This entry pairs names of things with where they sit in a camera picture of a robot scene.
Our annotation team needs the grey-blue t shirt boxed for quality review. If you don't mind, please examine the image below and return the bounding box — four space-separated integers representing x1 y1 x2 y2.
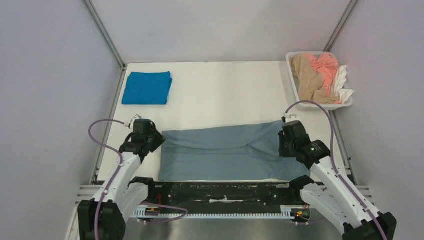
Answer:
158 120 311 182

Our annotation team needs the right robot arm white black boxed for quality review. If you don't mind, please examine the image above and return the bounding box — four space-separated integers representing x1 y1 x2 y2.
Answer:
278 120 397 240

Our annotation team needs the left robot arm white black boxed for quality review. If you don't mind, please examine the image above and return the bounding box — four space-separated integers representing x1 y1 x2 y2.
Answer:
77 115 166 240

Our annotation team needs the folded bright blue t shirt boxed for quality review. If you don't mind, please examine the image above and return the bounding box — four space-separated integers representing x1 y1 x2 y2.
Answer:
121 71 173 105

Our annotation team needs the beige t shirt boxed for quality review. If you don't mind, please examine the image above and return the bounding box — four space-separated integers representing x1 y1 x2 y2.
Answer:
289 53 322 103

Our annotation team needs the white t shirt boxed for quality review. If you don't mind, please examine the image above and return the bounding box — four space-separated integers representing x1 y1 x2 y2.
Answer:
331 65 355 104

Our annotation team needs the white plastic laundry basket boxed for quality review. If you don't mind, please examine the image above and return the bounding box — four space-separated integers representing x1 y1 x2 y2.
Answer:
285 51 354 112

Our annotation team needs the pink t shirt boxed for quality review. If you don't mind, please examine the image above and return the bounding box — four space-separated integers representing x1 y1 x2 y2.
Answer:
304 53 342 104

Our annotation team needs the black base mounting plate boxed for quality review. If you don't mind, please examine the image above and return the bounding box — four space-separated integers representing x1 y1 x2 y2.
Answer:
147 181 306 215

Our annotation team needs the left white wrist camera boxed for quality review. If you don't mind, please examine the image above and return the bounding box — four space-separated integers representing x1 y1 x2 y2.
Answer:
124 114 142 130

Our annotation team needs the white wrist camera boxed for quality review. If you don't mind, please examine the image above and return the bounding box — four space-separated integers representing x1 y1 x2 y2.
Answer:
281 113 301 123
124 114 142 130

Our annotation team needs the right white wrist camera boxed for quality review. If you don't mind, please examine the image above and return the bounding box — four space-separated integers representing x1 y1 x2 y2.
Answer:
281 113 301 123

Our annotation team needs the white slotted cable duct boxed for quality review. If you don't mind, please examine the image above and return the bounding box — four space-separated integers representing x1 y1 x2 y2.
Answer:
130 206 309 221

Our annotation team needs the right aluminium frame post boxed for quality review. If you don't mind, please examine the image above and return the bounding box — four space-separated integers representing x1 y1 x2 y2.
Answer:
323 0 360 52

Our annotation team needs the aluminium frame post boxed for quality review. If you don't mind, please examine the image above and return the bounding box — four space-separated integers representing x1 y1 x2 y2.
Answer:
323 0 360 52
82 0 126 70

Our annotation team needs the left aluminium frame post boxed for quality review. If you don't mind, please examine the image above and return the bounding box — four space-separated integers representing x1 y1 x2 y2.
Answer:
82 0 126 70

